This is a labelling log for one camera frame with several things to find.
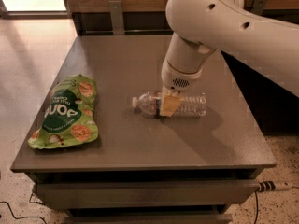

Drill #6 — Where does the black cable right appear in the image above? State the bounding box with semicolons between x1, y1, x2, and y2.
253;191;260;224

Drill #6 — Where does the grey drawer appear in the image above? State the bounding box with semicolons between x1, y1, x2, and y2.
64;215;232;224
34;180;258;209

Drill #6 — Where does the grey drawer cabinet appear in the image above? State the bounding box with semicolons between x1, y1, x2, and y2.
11;35;276;217

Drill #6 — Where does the white power strip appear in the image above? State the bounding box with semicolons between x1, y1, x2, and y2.
257;181;292;192

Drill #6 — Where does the right metal wall bracket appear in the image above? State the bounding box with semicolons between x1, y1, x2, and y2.
250;0;268;15

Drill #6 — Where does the metal wall bracket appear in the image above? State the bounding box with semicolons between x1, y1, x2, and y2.
108;0;125;35
250;0;268;15

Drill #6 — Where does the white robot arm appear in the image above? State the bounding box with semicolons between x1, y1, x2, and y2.
160;0;299;117

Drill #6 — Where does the left metal wall bracket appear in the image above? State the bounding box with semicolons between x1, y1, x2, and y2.
108;0;125;35

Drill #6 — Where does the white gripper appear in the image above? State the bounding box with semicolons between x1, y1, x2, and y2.
160;61;202;117

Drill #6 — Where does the clear plastic water bottle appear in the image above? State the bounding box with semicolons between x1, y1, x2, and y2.
132;91;207;118

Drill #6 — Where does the lower grey drawer front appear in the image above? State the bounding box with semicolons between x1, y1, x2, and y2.
64;215;232;224

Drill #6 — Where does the green chip bag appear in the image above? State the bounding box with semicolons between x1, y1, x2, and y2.
27;75;99;149

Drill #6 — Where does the black floor cable left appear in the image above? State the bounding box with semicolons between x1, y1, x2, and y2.
0;201;49;224

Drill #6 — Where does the grey metal rail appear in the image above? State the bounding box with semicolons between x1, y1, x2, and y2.
82;29;173;35

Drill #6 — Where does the upper grey drawer front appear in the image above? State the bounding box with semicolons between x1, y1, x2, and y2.
34;180;258;209

